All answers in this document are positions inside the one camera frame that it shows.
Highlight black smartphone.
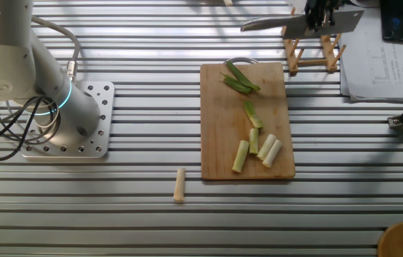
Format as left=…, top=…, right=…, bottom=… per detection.
left=379, top=0, right=403, bottom=44

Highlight short white scallion piece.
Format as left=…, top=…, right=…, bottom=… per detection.
left=262, top=138, right=284, bottom=169

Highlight white paper sheets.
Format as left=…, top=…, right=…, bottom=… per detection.
left=339, top=5, right=403, bottom=104

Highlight long scallion with green top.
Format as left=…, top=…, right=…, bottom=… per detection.
left=225, top=61, right=262, bottom=92

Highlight wooden cutting board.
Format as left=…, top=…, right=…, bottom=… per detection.
left=199, top=61, right=297, bottom=181

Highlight black cables at robot base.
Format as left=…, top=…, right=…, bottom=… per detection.
left=0, top=95, right=61, bottom=162

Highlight wooden knife rack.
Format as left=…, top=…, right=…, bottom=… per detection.
left=282, top=6, right=347, bottom=76

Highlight dark green scallion leaf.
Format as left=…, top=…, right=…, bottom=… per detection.
left=219, top=72, right=253, bottom=95

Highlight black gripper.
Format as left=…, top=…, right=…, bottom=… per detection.
left=304, top=0, right=342, bottom=32

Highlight steel cleaver knife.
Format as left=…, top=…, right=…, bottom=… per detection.
left=240, top=9, right=365, bottom=40

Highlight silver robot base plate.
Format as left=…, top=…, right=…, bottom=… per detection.
left=21, top=81, right=116, bottom=159

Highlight white scallion root end piece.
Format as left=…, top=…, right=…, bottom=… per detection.
left=173, top=167, right=186, bottom=203

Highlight pale green scallion piece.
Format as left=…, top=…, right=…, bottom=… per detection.
left=256, top=133, right=278, bottom=161

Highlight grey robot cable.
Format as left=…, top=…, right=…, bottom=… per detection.
left=29, top=14, right=81, bottom=84

